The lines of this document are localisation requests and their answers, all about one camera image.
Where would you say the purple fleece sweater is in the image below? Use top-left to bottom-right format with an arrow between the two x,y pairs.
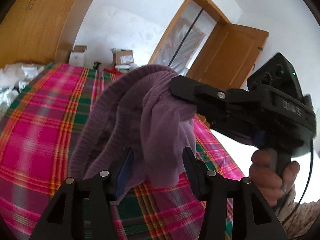
68,64 -> 196,192

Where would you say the right floral sleeve forearm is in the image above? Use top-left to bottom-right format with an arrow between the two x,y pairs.
277,186 -> 320,238

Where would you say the person's right hand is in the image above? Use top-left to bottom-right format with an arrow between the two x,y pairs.
249,150 -> 300,207

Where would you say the wooden door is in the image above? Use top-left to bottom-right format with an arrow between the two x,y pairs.
186,22 -> 270,128

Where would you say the pink plaid bed cover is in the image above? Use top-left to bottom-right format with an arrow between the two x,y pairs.
0,62 -> 245,240

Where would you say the brown cardboard box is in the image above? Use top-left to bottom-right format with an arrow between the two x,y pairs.
112,49 -> 134,66

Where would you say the small white cardboard box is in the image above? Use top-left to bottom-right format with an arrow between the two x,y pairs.
68,45 -> 87,67

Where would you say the wooden wardrobe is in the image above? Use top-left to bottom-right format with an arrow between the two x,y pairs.
1,0 -> 93,67

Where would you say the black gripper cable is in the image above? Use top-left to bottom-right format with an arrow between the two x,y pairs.
297,139 -> 315,205

